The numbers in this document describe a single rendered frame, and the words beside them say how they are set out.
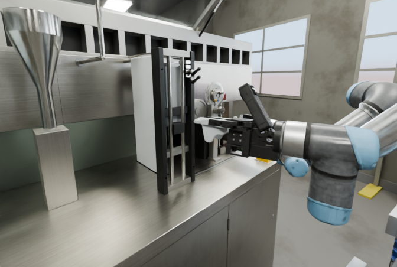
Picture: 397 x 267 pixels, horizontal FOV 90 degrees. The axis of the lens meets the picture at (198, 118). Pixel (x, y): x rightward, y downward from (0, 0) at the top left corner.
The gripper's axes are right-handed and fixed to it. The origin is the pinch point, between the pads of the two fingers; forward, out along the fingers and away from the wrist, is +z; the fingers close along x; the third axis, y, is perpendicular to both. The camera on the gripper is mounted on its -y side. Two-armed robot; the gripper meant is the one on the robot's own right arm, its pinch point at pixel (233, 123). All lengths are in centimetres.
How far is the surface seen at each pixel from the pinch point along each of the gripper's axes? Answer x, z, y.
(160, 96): 49, -5, 20
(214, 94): 9.0, 5.4, 16.8
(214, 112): 11.5, 3.2, 7.7
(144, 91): 41, 20, 20
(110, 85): 49, 41, 22
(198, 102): 18.3, 8.2, 13.2
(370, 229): -130, -59, -112
